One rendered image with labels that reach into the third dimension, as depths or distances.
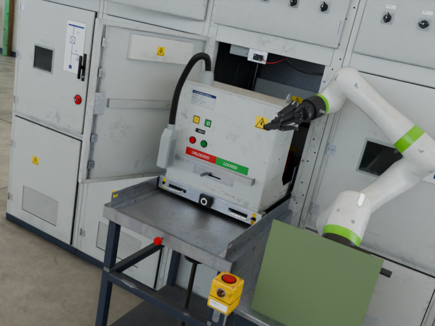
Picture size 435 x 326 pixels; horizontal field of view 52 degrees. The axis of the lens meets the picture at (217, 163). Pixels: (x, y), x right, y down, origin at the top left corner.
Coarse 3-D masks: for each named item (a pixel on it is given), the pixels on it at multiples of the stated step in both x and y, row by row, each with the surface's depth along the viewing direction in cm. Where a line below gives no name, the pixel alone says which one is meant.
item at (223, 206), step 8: (160, 176) 214; (160, 184) 215; (176, 184) 210; (184, 184) 209; (176, 192) 211; (184, 192) 209; (192, 192) 207; (200, 192) 205; (192, 200) 208; (216, 200) 201; (224, 200) 200; (216, 208) 202; (224, 208) 200; (232, 208) 198; (240, 208) 196; (232, 216) 199; (240, 216) 197; (256, 216) 193
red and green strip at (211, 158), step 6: (186, 150) 206; (192, 150) 204; (198, 150) 203; (198, 156) 203; (204, 156) 202; (210, 156) 200; (216, 162) 199; (222, 162) 198; (228, 162) 196; (228, 168) 197; (234, 168) 195; (240, 168) 194; (246, 168) 193; (246, 174) 193
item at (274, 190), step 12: (204, 84) 196; (216, 84) 207; (252, 96) 192; (264, 96) 199; (276, 132) 183; (288, 132) 196; (276, 144) 188; (288, 144) 202; (276, 156) 192; (276, 168) 198; (276, 180) 204; (264, 192) 193; (276, 192) 210; (264, 204) 199
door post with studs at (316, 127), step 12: (348, 12) 194; (348, 24) 195; (348, 36) 196; (336, 60) 201; (324, 72) 204; (324, 84) 205; (312, 120) 211; (324, 120) 208; (312, 132) 212; (312, 144) 213; (312, 156) 214; (300, 168) 218; (312, 168) 215; (300, 180) 219; (300, 192) 220; (300, 204) 221
